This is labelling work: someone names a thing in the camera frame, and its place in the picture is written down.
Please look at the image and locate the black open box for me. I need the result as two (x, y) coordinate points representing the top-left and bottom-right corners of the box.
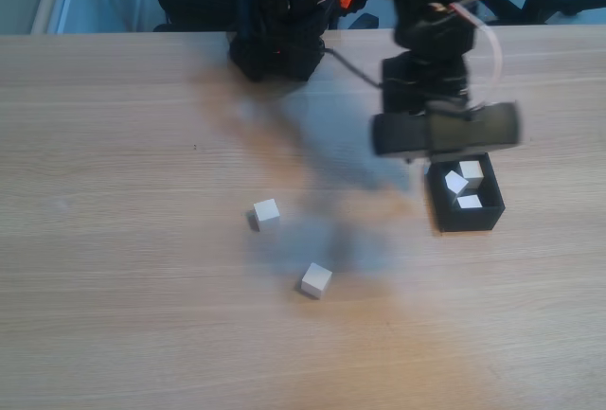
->
(425, 152), (507, 234)

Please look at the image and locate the black oval camera box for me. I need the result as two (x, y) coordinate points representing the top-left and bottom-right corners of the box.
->
(370, 100), (523, 161)

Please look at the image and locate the white red servo cable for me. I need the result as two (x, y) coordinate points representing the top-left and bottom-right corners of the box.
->
(449, 1), (504, 111)

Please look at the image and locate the black cable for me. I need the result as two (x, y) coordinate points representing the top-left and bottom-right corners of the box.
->
(321, 47), (383, 90)

